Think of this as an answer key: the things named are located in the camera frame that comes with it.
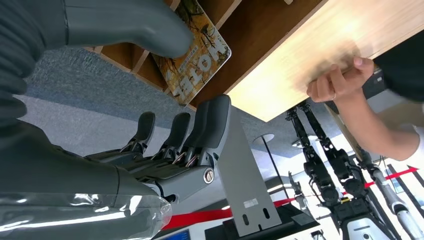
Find person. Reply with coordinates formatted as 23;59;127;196
373;29;424;162

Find silver robot limb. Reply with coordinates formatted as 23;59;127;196
356;147;424;240

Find black humanoid robot legs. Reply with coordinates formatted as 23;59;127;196
285;100;398;240

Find grey kiosk stand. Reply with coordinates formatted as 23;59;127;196
205;105;320;240

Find brown cardboard card holder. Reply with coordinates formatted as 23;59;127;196
82;0;327;112

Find plastic wrapped grey wrist cover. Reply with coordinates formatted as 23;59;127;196
0;193;173;240

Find stanchion with flat grey base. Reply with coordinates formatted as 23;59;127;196
252;133;290;200

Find red barrier belt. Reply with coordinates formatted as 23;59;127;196
162;167;419;231

